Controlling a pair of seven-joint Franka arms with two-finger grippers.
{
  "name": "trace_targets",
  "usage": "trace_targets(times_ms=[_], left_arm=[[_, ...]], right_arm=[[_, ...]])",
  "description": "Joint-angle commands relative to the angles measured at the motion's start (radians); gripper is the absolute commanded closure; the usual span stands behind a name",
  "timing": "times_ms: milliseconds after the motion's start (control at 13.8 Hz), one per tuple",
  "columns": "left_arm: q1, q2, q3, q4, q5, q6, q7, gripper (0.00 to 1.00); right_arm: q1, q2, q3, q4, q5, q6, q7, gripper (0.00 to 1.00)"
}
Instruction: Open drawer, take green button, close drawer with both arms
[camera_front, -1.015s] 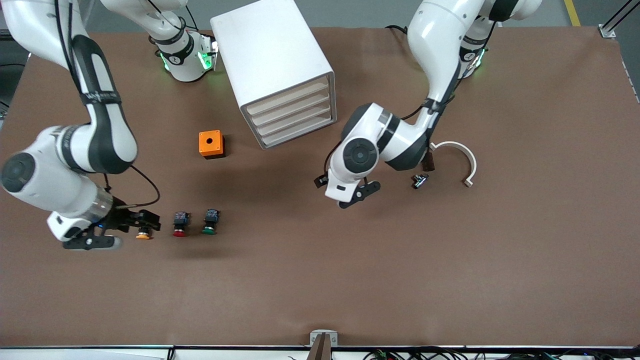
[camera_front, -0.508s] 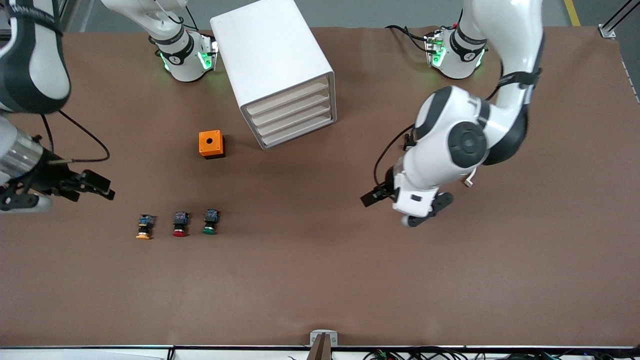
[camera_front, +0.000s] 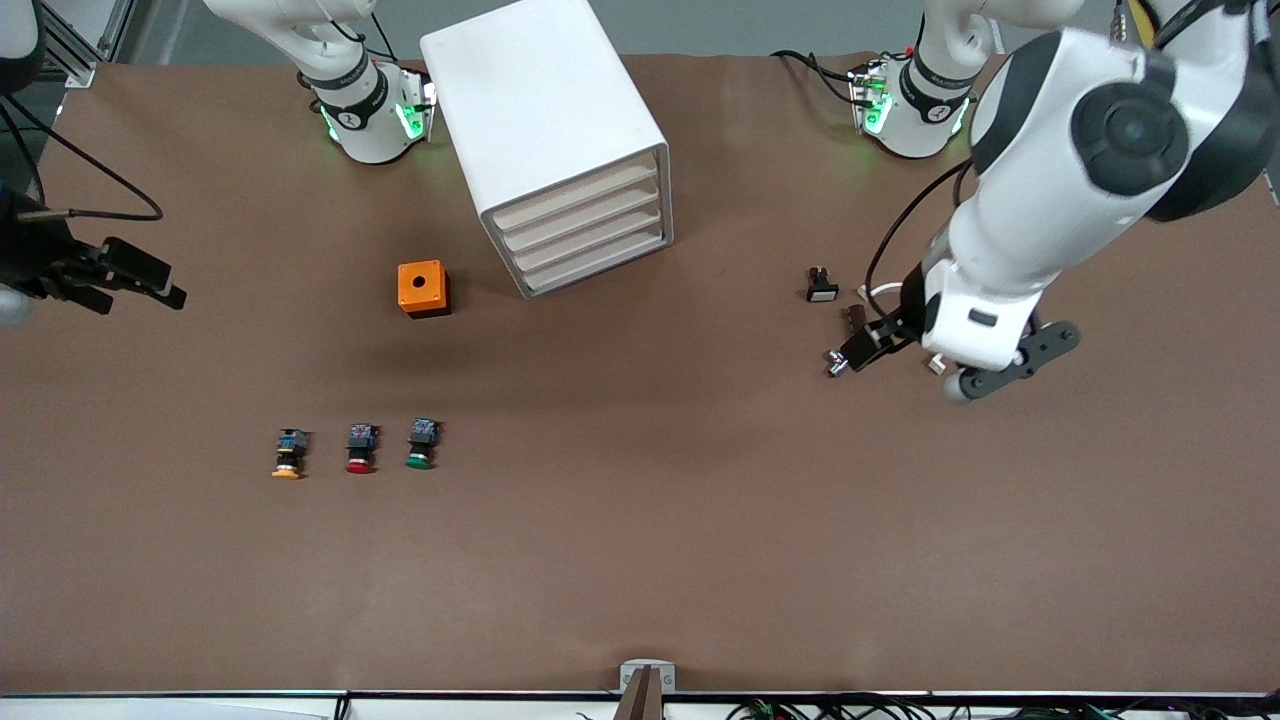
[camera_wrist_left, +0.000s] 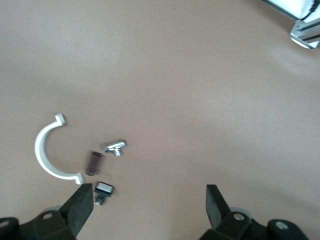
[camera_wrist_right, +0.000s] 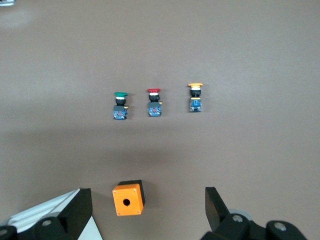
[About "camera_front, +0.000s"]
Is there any yellow mushroom push button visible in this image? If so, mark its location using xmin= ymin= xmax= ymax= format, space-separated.
xmin=270 ymin=428 xmax=309 ymax=481

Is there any white drawer cabinet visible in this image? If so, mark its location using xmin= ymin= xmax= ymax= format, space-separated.
xmin=419 ymin=0 xmax=675 ymax=301

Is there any white drawer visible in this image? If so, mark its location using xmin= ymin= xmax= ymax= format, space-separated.
xmin=521 ymin=229 xmax=667 ymax=295

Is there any green mushroom push button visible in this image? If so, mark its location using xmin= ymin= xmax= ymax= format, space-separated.
xmin=405 ymin=417 xmax=442 ymax=471

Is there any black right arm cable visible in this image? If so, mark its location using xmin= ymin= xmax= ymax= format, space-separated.
xmin=0 ymin=95 xmax=165 ymax=223

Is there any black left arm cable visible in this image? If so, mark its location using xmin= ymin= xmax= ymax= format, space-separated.
xmin=864 ymin=158 xmax=977 ymax=323

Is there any grey table edge bracket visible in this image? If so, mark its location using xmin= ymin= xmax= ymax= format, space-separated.
xmin=619 ymin=659 xmax=677 ymax=694

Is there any black cable bundle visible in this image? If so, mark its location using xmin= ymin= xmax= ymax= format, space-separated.
xmin=575 ymin=694 xmax=1280 ymax=720

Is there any red mushroom push button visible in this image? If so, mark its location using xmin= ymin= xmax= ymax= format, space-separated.
xmin=344 ymin=422 xmax=381 ymax=476

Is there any black base cable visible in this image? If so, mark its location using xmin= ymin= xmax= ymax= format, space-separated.
xmin=770 ymin=48 xmax=863 ymax=107

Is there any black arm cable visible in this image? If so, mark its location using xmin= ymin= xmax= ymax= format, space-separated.
xmin=864 ymin=158 xmax=977 ymax=323
xmin=0 ymin=95 xmax=165 ymax=223

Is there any white table edge rail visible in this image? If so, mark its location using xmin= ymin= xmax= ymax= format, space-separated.
xmin=0 ymin=689 xmax=1280 ymax=720

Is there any aluminium frame profile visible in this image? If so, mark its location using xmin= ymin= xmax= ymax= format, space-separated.
xmin=38 ymin=0 xmax=137 ymax=89

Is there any orange button enclosure box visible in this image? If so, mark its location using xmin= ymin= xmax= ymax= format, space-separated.
xmin=397 ymin=260 xmax=452 ymax=321

